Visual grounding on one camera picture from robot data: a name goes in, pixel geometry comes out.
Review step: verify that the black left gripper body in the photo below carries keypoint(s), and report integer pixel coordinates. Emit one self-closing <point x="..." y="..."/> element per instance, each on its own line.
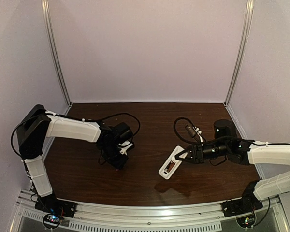
<point x="116" y="160"/>

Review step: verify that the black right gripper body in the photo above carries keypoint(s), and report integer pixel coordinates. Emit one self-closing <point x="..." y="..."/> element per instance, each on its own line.
<point x="196" y="152"/>

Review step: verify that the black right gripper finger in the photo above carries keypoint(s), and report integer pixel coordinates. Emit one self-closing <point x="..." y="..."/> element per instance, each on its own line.
<point x="188" y="159"/>
<point x="183" y="153"/>

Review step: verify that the white remote control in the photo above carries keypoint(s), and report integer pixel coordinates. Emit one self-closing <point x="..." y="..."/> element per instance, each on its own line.
<point x="171" y="164"/>

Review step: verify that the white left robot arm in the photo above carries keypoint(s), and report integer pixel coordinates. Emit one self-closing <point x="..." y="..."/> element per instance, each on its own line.
<point x="114" y="142"/>

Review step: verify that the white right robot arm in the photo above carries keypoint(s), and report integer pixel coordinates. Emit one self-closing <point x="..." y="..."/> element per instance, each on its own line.
<point x="226" y="143"/>

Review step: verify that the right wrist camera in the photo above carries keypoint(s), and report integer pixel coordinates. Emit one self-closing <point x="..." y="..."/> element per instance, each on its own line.
<point x="195" y="133"/>

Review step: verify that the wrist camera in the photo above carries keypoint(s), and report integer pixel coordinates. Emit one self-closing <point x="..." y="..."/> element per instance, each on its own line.
<point x="125" y="146"/>
<point x="195" y="133"/>

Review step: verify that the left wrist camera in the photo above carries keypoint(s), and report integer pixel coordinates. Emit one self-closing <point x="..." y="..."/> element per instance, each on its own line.
<point x="125" y="146"/>

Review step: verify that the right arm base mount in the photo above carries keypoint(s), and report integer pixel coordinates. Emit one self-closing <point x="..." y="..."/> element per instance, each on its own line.
<point x="248" y="203"/>

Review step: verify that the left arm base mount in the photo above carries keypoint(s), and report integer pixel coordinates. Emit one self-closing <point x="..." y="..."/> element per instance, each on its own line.
<point x="56" y="211"/>

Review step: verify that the right aluminium corner post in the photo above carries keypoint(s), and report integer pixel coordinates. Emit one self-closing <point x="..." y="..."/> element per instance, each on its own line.
<point x="241" y="50"/>

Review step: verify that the aluminium corner post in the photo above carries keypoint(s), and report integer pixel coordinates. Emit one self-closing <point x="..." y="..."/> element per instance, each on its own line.
<point x="241" y="50"/>
<point x="53" y="51"/>

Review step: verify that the left aluminium corner post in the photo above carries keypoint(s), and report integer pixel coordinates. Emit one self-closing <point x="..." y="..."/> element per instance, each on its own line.
<point x="53" y="51"/>

